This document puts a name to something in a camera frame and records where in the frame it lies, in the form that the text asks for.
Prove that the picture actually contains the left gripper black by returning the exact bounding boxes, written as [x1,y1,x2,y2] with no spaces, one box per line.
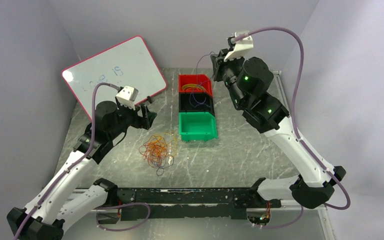
[108,100,156,139]

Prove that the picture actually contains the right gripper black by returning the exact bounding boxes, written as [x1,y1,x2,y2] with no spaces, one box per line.
[210,47,247,108]

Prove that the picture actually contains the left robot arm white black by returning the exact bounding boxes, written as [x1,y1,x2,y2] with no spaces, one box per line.
[6,101,157,240]

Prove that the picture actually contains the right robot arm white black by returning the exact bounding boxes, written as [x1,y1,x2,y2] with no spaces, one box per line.
[210,49,346,209]

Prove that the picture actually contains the red plastic bin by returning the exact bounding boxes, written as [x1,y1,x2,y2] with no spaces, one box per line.
[178,74,213,97]

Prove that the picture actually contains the black plastic bin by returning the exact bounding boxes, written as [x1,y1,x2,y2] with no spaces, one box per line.
[178,92,215,116]

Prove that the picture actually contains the green plastic bin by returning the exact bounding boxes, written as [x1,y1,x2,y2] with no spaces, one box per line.
[179,112,218,142]

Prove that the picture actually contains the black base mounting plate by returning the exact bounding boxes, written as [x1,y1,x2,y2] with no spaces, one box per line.
[112,187,282,221]

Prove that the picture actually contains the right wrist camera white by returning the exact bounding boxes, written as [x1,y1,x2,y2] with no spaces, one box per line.
[223,30,254,62]

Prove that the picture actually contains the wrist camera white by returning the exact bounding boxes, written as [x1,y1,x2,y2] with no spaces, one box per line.
[223,30,254,62]
[115,85,139,110]

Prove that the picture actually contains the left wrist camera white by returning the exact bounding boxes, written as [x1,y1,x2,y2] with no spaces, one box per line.
[115,85,139,110]

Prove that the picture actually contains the orange thin cable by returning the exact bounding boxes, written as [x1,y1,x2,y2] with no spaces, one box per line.
[138,134,176,170]

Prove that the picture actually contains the yellow cable in red bin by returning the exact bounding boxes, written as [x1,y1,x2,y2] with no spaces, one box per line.
[181,83,209,93]

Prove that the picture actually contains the whiteboard with pink frame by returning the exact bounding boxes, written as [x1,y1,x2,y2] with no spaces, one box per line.
[61,35,168,117]

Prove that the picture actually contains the aluminium rail frame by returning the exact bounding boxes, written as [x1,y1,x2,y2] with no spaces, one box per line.
[26,187,327,240]

